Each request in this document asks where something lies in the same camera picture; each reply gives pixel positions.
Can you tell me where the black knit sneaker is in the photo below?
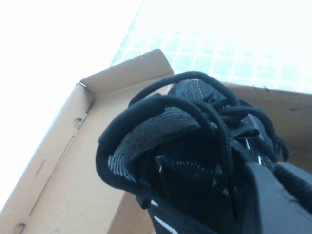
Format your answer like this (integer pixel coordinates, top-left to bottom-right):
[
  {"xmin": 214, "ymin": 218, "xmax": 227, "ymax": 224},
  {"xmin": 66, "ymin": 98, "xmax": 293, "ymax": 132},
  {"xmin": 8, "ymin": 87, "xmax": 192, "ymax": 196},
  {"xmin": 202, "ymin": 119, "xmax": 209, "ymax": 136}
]
[{"xmin": 96, "ymin": 70, "xmax": 291, "ymax": 234}]

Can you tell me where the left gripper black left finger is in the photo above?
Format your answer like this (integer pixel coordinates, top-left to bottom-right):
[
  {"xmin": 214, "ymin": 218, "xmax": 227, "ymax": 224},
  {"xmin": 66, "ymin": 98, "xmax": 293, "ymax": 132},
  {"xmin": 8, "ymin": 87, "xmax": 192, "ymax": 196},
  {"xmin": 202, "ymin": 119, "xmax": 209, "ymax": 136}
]
[{"xmin": 245, "ymin": 163, "xmax": 312, "ymax": 234}]

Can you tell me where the brown cardboard shoe box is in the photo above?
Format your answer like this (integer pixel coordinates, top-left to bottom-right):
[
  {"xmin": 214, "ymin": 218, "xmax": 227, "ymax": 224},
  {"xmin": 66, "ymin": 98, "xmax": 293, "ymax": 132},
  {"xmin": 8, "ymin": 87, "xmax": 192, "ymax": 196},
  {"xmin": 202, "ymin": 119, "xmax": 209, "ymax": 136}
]
[{"xmin": 0, "ymin": 48, "xmax": 312, "ymax": 234}]

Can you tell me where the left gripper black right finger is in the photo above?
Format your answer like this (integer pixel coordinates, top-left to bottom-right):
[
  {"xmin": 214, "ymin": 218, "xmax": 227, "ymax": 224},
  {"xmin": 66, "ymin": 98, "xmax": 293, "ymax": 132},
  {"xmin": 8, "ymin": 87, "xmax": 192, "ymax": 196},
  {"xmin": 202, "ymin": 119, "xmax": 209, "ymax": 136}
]
[{"xmin": 275, "ymin": 163, "xmax": 312, "ymax": 207}]

